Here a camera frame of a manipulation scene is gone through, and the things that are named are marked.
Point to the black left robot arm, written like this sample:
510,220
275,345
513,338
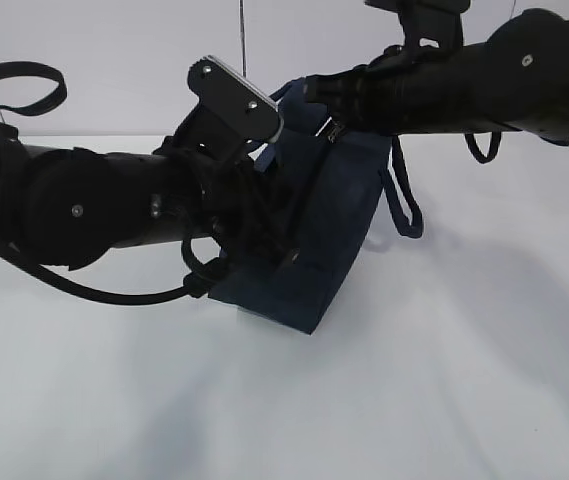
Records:
69,206

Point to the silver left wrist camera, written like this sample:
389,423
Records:
236,101

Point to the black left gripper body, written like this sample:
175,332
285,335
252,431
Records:
238,209

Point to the dark navy fabric lunch bag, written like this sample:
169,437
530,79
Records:
338,179

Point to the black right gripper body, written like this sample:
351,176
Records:
348,97

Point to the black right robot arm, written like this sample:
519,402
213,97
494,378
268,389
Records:
515,81

